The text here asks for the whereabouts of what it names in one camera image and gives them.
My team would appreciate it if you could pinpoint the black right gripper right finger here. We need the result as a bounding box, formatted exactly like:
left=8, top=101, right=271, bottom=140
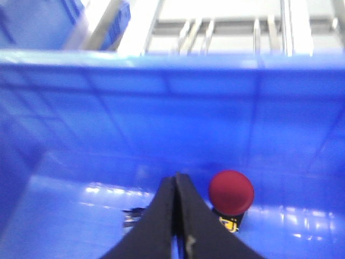
left=175, top=173, right=263, bottom=258

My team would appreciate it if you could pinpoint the left blue plastic bin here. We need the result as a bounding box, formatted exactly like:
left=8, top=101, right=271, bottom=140
left=1, top=1, right=131, bottom=51

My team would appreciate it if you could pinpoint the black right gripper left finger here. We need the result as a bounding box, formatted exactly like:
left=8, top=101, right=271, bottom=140
left=102, top=176, right=176, bottom=258

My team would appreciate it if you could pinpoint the blue plastic bin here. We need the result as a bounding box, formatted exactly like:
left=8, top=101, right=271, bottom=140
left=1, top=1, right=131, bottom=51
left=1, top=50, right=344, bottom=258

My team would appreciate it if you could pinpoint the red push button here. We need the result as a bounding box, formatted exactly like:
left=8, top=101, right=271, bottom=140
left=208, top=169, right=254, bottom=233

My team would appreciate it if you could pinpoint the metal roller rack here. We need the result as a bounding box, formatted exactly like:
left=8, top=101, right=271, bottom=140
left=84, top=1, right=344, bottom=56

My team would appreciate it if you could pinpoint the right blue plastic bin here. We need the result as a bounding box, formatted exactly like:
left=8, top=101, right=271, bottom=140
left=1, top=50, right=344, bottom=258

